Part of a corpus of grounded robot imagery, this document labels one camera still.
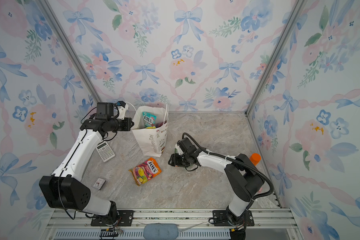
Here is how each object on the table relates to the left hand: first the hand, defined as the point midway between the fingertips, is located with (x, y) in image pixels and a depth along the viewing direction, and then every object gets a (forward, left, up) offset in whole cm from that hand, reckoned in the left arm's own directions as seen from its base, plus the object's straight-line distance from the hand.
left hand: (133, 121), depth 80 cm
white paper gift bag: (-3, -9, -2) cm, 10 cm away
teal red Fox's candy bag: (+4, -7, -3) cm, 9 cm away
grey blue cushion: (-47, -17, -23) cm, 55 cm away
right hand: (-14, -20, -21) cm, 32 cm away
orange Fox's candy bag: (-19, -5, -23) cm, 30 cm away
